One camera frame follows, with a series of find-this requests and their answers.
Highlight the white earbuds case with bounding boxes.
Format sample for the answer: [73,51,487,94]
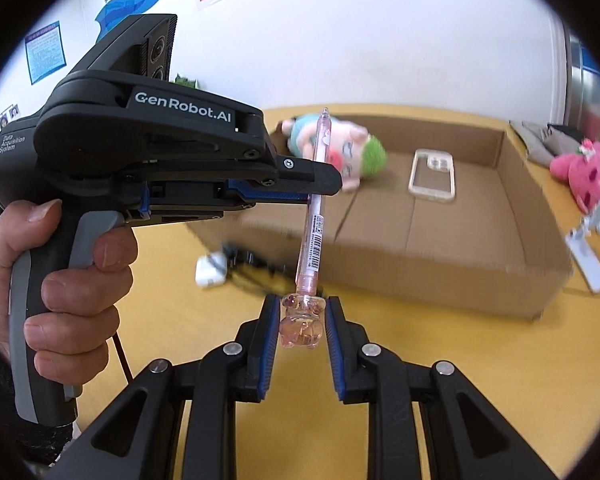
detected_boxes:
[194,252,228,288]

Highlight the pink transparent pen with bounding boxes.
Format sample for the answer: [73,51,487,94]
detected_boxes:
[278,107,333,351]

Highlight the white phone case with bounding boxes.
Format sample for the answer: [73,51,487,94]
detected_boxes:
[408,148,456,203]

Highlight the black sunglasses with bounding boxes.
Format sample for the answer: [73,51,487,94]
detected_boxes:
[221,244,296,297]

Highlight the person's left hand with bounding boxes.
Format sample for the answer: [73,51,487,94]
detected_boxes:
[0,200,138,386]

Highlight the brown cardboard box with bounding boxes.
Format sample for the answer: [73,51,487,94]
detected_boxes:
[185,112,575,322]

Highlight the white phone stand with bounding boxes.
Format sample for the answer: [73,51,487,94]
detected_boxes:
[565,201,600,294]

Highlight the pink pig plush toy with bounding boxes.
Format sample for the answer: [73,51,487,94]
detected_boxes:
[279,114,388,192]

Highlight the pink strawberry plush toy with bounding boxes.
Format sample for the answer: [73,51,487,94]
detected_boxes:
[550,139,600,214]

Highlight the grey cloth bag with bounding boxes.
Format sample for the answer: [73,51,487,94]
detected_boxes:
[509,120,595,168]

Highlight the black cable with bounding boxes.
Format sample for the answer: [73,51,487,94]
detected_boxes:
[110,330,135,384]

